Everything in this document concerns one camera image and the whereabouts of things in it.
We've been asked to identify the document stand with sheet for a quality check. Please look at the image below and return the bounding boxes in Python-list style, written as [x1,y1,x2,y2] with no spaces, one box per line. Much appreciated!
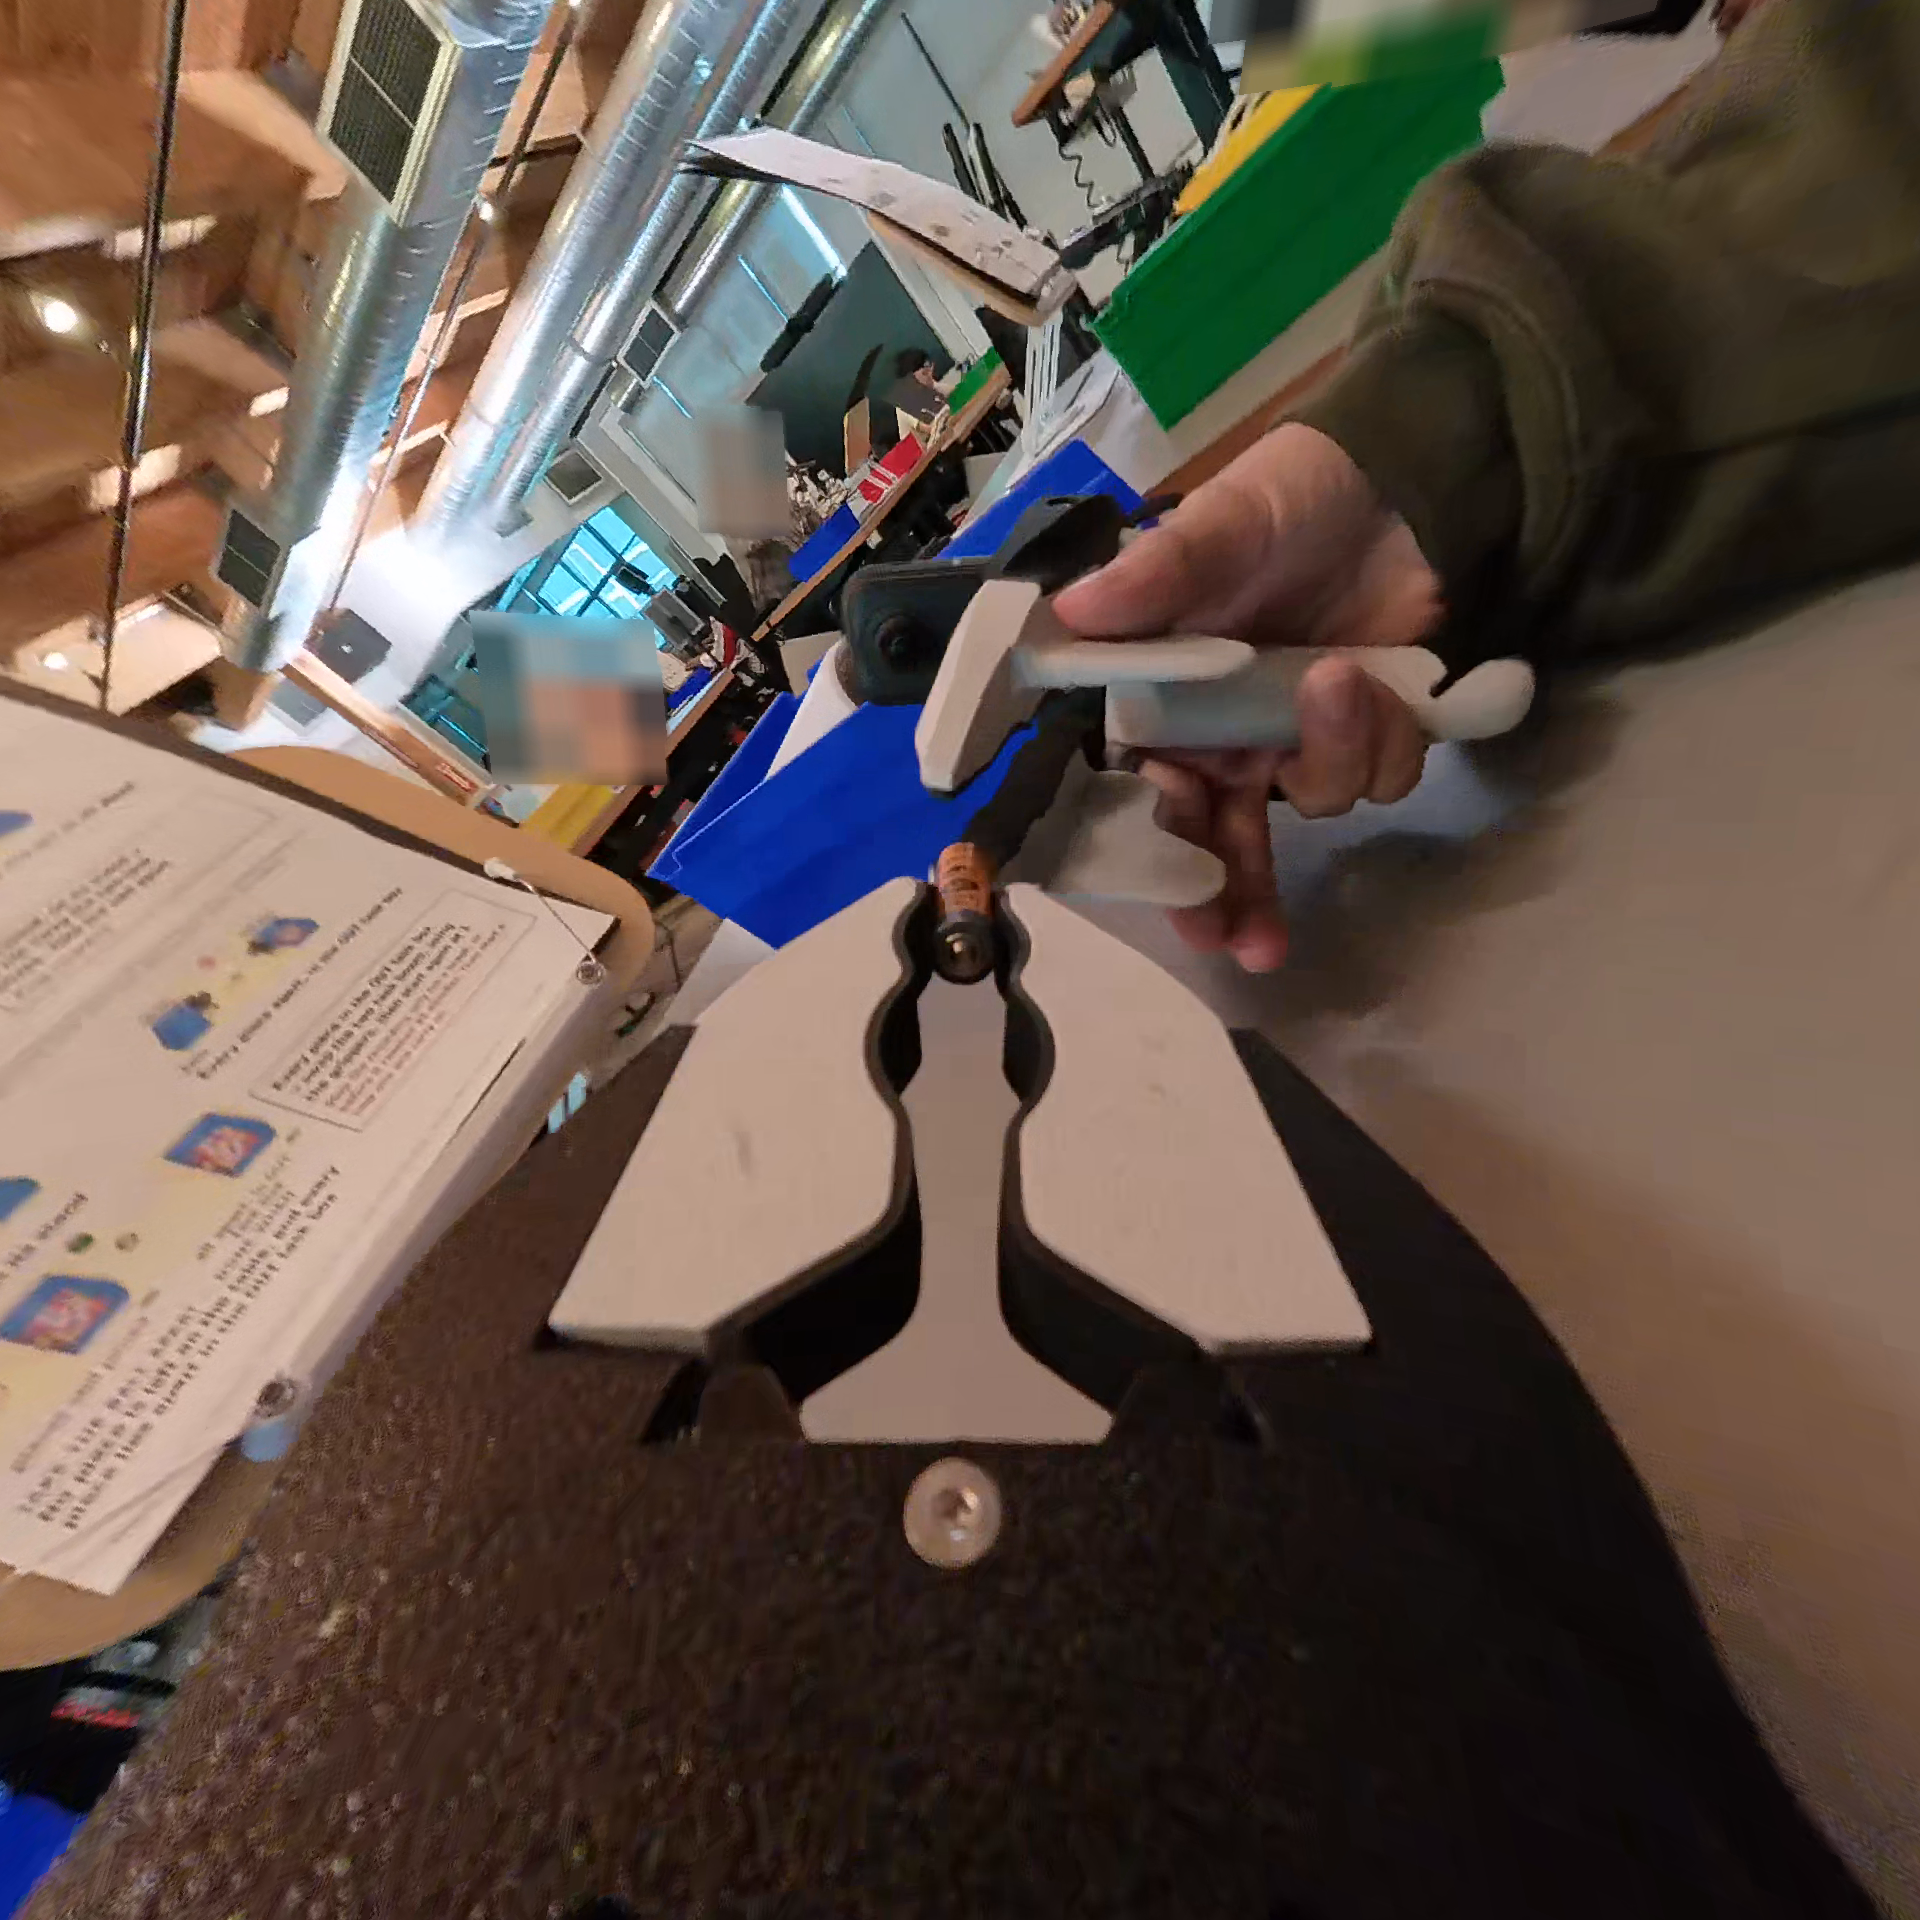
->
[683,127,1082,323]

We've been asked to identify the duct vent grille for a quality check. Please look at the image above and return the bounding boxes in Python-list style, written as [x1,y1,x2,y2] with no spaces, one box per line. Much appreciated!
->
[313,0,461,226]

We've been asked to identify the wire sheet clip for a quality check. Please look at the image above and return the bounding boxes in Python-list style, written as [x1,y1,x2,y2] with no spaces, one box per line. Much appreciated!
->
[480,856,606,990]

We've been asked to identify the person's right hand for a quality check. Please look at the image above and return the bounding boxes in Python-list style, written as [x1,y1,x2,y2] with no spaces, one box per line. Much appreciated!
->
[1048,422,1451,975]

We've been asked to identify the silver ventilation ducts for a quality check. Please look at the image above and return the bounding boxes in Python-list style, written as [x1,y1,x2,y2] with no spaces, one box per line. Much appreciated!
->
[227,0,902,675]

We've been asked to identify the instruction sheet on stand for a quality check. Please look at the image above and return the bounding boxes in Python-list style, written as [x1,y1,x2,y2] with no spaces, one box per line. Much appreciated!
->
[0,675,661,1673]

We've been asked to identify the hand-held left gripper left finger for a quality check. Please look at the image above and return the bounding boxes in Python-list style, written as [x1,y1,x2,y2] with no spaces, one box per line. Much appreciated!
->
[547,877,925,1403]

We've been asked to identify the yellow plastic bin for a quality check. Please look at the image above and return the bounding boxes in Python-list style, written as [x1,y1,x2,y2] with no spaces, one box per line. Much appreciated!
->
[1172,81,1337,216]

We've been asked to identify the green plastic bin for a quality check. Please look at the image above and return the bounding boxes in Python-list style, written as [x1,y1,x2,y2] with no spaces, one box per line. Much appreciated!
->
[1088,59,1506,435]

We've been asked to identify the blue plastic bin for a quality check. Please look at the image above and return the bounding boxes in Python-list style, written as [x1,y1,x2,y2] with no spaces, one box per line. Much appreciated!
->
[0,1785,85,1920]
[647,443,1143,950]

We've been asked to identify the black frame standing desk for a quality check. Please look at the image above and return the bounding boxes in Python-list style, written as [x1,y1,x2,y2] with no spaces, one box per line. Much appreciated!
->
[1012,0,1201,260]

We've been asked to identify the printed instruction sheet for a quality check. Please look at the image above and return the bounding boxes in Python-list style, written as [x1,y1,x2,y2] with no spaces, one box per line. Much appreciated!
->
[0,699,618,1592]

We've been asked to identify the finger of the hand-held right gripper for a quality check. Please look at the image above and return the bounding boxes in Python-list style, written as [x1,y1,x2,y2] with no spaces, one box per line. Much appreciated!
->
[916,578,1045,796]

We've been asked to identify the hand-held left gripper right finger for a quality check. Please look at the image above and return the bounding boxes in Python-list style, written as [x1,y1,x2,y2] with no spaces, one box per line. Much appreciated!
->
[996,882,1378,1403]

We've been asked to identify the orange black battery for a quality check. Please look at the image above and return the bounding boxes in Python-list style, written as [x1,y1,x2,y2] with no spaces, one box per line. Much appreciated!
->
[930,845,1002,985]

